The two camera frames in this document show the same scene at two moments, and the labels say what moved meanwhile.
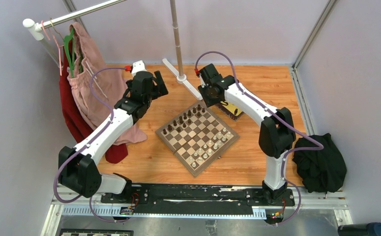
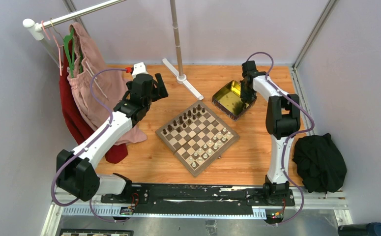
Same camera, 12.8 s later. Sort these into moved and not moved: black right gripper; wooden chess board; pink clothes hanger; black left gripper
Moved: black right gripper
Not moved: black left gripper; pink clothes hanger; wooden chess board
